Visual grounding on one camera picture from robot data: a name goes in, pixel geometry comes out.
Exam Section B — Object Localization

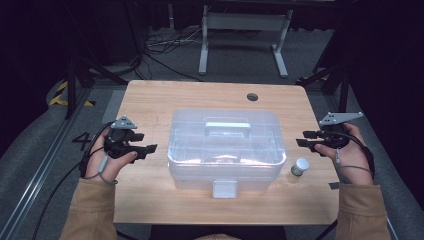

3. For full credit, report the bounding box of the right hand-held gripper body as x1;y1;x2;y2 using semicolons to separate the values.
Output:
318;111;365;150

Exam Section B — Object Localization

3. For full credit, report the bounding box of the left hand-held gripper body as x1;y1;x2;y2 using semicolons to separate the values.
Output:
103;115;139;159

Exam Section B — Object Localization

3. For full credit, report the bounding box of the clear plastic storage box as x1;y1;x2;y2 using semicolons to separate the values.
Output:
167;108;288;200

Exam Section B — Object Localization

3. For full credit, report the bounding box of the person's left hand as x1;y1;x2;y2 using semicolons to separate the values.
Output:
84;128;139;183

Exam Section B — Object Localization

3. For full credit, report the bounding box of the person's right hand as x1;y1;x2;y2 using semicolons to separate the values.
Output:
313;122;374;186

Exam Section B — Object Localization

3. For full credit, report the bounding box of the black metal stand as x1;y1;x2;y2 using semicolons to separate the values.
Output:
64;55;130;121
295;62;352;113

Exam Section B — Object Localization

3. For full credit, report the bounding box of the black curtain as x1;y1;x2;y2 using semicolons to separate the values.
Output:
329;0;424;204
0;0;73;158

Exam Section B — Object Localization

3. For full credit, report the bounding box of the right grey wrist lanyard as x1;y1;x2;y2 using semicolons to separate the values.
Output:
334;147;374;178

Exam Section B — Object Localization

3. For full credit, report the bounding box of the grey wrist lanyard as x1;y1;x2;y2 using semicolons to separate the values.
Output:
82;154;119;185
334;147;374;178

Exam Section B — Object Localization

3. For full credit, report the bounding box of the left grey wrist lanyard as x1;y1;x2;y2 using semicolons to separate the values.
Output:
82;154;119;185

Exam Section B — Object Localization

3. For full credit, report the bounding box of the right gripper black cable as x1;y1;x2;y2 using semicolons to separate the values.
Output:
314;130;377;240

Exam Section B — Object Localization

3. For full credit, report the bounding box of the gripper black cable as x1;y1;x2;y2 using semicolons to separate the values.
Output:
31;121;116;240
314;130;377;240

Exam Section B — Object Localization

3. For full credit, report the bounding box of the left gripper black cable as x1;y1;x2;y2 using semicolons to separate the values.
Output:
31;121;116;240

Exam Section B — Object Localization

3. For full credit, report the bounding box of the bundle of floor cables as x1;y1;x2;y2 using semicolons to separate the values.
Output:
132;25;205;83

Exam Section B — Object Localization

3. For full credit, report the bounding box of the white metal table frame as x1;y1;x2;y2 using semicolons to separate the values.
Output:
198;4;295;80

